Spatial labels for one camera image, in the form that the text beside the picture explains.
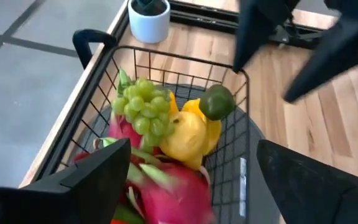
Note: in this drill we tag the green cucumber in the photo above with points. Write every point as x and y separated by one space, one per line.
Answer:
126 215

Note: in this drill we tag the yellow pear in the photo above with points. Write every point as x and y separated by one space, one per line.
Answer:
185 140

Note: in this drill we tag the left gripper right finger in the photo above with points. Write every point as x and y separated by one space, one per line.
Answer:
322 193

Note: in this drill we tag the green avocado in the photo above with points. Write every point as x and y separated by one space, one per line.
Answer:
216 102

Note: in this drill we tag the green plant in white pot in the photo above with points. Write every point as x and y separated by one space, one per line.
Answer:
149 25

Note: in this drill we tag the red chili pepper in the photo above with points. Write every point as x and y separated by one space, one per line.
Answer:
81 157
118 221

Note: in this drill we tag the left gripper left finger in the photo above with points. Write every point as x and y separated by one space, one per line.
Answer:
57 202

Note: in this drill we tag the green grape bunch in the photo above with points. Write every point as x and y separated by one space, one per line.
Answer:
145 109

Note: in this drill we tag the white label strip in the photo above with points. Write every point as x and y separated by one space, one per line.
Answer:
243 186

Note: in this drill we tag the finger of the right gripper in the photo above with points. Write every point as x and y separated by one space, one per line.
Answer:
337 53
259 28

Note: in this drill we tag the grey round mat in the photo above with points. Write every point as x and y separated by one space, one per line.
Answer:
259 186

